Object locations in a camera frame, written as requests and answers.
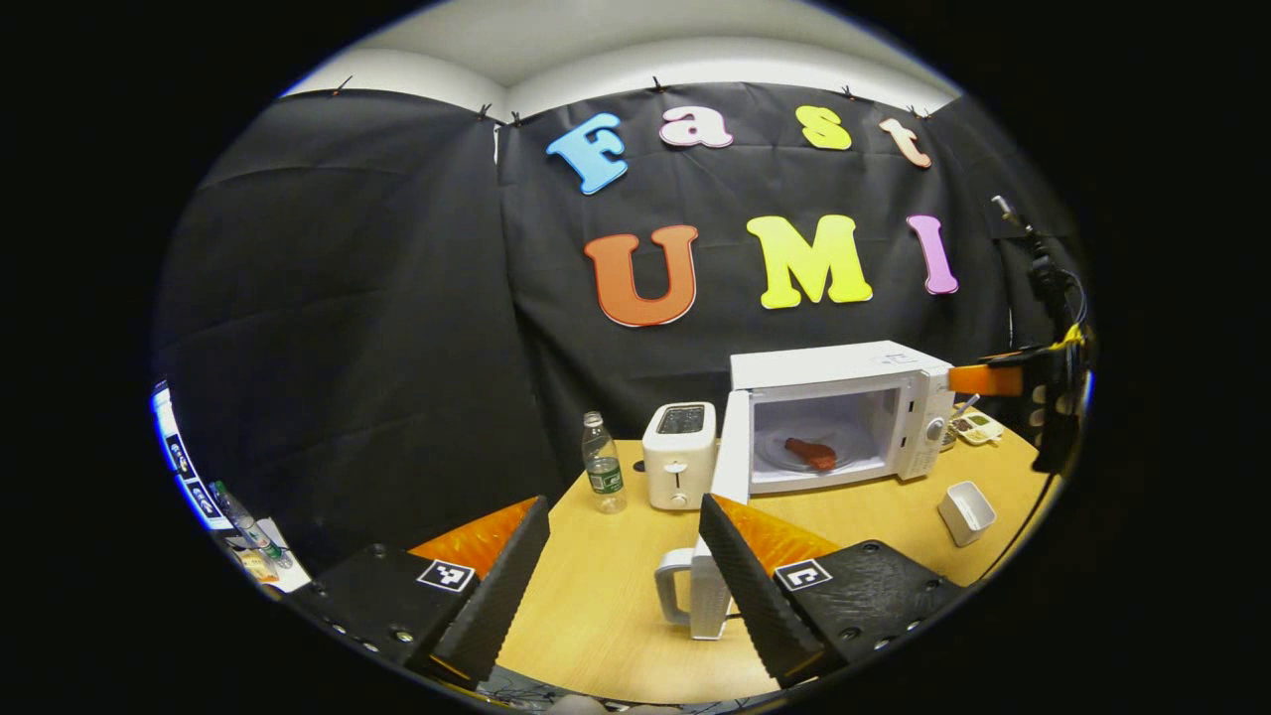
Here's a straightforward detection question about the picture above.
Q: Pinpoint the red meat piece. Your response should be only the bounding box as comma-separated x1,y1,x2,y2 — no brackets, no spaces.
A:
784,437,838,472

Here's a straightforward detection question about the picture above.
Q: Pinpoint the glass microwave turntable plate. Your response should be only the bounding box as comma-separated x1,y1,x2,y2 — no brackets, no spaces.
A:
760,425,883,480

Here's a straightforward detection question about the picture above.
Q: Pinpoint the white microwave oven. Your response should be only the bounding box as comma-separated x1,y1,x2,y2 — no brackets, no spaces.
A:
653,341,956,642

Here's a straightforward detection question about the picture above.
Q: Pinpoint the clear plastic water bottle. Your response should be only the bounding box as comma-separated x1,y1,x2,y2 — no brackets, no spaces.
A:
581,411,629,514

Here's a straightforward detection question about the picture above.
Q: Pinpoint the white rectangular tray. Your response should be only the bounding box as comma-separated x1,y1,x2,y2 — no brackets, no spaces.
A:
937,481,997,548

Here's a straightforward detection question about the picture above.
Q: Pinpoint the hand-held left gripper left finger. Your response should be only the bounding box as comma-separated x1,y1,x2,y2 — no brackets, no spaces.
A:
288,495,552,684

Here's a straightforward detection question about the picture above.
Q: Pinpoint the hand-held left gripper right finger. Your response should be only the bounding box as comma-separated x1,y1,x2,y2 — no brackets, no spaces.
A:
698,494,969,689

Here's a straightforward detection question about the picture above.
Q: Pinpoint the green capped plastic bottle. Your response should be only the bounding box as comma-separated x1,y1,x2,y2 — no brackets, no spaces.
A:
211,482,289,567

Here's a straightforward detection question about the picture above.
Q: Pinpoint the white toaster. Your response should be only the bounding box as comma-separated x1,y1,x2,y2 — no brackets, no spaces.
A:
641,401,718,511

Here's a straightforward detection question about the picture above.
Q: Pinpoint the white divided dish of beans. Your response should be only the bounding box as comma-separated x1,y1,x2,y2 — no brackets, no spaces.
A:
950,409,1004,446

